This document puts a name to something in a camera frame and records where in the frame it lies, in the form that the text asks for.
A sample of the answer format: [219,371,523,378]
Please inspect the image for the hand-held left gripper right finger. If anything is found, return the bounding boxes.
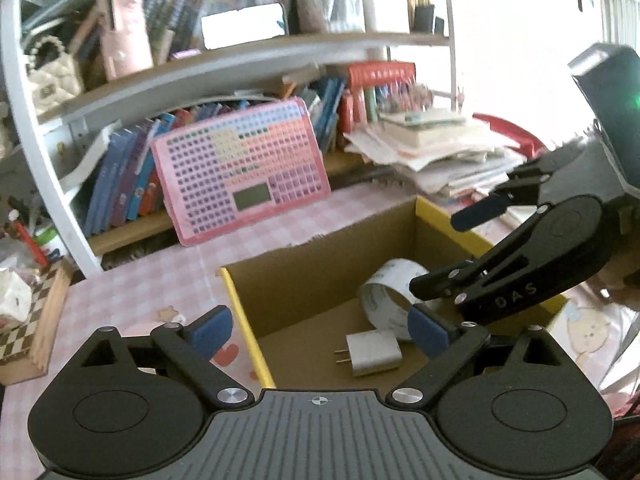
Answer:
[392,305,571,412]

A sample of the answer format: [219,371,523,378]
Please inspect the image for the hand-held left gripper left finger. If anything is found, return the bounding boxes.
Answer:
[67,305,254,411]

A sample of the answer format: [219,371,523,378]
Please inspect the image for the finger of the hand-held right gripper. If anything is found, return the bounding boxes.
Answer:
[409,209,608,326]
[450,145,583,233]

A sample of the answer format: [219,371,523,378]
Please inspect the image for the white charger adapter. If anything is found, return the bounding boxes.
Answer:
[334,330,404,378]

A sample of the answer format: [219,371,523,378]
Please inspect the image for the white tape roll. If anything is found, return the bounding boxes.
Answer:
[356,258,431,343]

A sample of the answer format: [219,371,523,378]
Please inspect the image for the yellow cardboard box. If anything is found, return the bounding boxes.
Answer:
[218,195,569,391]

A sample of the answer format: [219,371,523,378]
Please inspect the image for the person's right hand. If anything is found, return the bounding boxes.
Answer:
[593,242,640,307]

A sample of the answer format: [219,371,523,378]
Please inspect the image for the stack of papers and books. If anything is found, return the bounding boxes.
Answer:
[342,107,527,200]

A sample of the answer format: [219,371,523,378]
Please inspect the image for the red chair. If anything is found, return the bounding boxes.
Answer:
[472,112,547,159]

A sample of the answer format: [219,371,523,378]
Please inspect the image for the checkered wooden box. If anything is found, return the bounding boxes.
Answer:
[0,259,74,387]

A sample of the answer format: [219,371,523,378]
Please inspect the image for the pink learning pad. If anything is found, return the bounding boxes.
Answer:
[150,97,332,248]

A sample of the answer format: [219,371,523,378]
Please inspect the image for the row of blue books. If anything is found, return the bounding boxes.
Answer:
[82,110,176,237]

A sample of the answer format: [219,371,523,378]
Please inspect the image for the row of leaning books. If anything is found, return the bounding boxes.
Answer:
[295,76,351,157]

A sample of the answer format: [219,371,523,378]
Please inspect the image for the black small holder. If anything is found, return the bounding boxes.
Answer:
[412,4,447,36]

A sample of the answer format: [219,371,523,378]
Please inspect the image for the crumpled white paper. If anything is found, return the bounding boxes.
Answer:
[0,267,37,322]

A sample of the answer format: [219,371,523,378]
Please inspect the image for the white pen holder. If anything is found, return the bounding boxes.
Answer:
[362,0,412,34]

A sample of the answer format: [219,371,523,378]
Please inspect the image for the white desk shelf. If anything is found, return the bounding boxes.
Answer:
[0,0,460,278]

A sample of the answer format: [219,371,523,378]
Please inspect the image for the translucent pen holder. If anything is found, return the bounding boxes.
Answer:
[327,0,366,34]

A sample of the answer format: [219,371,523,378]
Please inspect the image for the white quilted handbag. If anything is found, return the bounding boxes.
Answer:
[22,35,84,117]

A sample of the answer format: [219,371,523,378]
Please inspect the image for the white rectangular box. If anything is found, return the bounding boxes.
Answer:
[200,2,287,52]

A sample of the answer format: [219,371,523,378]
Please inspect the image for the pink pencil case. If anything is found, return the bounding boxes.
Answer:
[101,0,154,81]

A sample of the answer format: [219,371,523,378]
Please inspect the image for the row of shelf books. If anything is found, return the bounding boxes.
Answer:
[135,0,213,58]

